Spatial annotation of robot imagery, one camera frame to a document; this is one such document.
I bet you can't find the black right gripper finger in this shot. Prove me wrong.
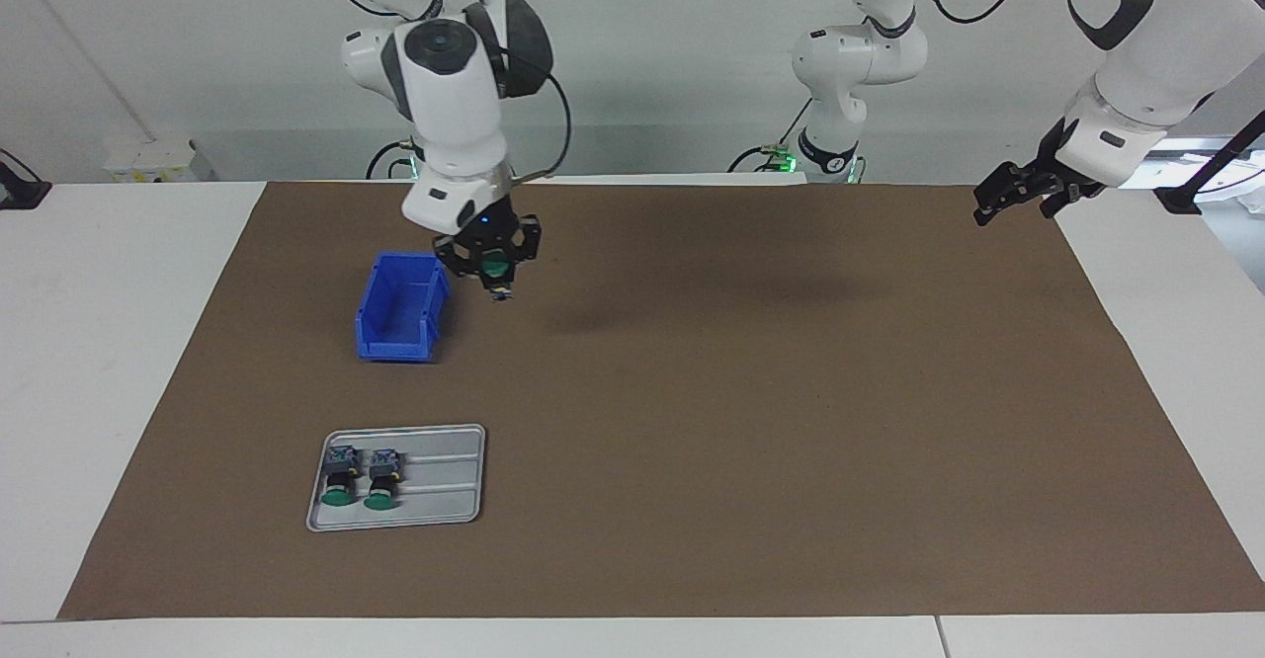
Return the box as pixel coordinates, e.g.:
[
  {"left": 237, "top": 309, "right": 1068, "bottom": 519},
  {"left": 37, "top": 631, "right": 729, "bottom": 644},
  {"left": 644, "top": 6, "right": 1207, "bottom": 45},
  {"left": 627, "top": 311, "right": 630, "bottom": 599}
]
[
  {"left": 432, "top": 232, "right": 481, "bottom": 280},
  {"left": 508, "top": 212, "right": 544, "bottom": 267}
]

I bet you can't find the green push button switch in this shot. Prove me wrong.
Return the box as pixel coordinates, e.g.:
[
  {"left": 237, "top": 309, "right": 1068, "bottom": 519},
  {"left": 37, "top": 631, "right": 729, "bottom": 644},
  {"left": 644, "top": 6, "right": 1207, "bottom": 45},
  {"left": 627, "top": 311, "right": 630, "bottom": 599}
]
[
  {"left": 319, "top": 446, "right": 361, "bottom": 509},
  {"left": 479, "top": 248, "right": 515, "bottom": 301},
  {"left": 362, "top": 449, "right": 403, "bottom": 512}
]

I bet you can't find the blue plastic bin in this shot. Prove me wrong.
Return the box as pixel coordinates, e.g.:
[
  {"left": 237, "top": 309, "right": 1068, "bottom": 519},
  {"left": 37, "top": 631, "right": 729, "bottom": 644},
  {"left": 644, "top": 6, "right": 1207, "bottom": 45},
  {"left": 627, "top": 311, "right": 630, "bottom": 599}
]
[{"left": 355, "top": 252, "right": 451, "bottom": 364}]

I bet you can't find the black stand with rod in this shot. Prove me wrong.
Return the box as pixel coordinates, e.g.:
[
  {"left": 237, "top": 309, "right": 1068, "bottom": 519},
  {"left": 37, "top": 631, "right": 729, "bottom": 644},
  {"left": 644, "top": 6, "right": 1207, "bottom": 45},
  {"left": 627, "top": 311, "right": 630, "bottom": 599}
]
[{"left": 1154, "top": 110, "right": 1265, "bottom": 216}]

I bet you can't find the grey metal tray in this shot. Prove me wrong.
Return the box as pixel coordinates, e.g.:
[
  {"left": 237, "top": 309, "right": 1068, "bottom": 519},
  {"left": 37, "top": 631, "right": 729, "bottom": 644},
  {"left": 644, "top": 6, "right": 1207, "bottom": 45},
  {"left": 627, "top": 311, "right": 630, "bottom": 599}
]
[{"left": 305, "top": 424, "right": 487, "bottom": 533}]

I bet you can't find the brown table mat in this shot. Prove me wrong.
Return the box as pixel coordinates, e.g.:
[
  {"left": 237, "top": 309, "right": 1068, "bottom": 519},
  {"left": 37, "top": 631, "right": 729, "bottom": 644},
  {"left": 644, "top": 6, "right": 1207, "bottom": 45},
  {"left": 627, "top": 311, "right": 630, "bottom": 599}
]
[{"left": 59, "top": 181, "right": 1265, "bottom": 621}]

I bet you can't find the white box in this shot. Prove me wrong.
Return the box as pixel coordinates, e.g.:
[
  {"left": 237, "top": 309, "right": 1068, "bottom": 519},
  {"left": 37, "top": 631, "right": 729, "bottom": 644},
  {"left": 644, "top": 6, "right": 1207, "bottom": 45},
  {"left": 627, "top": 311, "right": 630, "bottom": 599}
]
[{"left": 104, "top": 137, "right": 204, "bottom": 184}]

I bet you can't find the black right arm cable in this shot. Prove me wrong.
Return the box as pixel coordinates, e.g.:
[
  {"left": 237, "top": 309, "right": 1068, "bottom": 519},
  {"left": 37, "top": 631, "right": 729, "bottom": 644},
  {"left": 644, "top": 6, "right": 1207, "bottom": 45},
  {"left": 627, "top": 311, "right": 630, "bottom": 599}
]
[{"left": 306, "top": 0, "right": 574, "bottom": 185}]

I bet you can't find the black base cable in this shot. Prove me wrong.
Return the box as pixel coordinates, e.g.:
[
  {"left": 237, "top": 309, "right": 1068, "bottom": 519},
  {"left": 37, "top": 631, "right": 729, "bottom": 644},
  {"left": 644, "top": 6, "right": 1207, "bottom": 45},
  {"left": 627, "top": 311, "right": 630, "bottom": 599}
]
[
  {"left": 729, "top": 95, "right": 821, "bottom": 173},
  {"left": 366, "top": 139, "right": 416, "bottom": 181}
]

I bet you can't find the black clamp mount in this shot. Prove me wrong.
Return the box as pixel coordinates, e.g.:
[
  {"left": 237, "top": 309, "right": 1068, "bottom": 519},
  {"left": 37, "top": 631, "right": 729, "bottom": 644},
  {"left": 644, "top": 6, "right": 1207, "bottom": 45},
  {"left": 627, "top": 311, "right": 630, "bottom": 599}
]
[{"left": 0, "top": 149, "right": 52, "bottom": 210}]

